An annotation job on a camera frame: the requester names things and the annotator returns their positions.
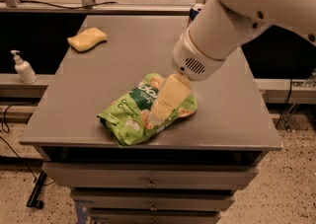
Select white pump bottle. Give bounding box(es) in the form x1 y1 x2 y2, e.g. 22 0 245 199
11 50 38 84

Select yellow sponge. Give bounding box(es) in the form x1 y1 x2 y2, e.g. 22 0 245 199
67 28 108 52

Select top drawer knob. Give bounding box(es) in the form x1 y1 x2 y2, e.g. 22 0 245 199
147 179 156 188

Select blue pepsi can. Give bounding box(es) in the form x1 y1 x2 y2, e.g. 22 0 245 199
189 3 204 21

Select black metal floor bracket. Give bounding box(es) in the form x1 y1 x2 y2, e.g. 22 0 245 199
27 172 47 209

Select green rice chip bag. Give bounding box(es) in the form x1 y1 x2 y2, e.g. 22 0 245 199
97 73 198 146

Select black floor cables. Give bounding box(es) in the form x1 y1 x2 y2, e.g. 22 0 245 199
0 102 55 187

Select middle drawer knob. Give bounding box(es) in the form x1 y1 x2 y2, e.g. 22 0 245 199
149 203 158 212

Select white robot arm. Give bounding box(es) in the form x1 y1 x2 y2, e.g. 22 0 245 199
148 0 316 126

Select black cable at right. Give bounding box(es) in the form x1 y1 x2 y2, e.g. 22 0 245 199
275 79 294 129

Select drawer knob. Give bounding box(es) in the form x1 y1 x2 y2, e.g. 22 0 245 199
147 179 156 188
149 203 158 212

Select grey drawer cabinet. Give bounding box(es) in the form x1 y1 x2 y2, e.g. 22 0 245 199
22 15 281 224

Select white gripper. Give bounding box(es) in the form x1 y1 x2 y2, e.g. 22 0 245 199
148 31 226 126

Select black cable on ledge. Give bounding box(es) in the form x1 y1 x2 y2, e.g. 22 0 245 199
0 0 119 10

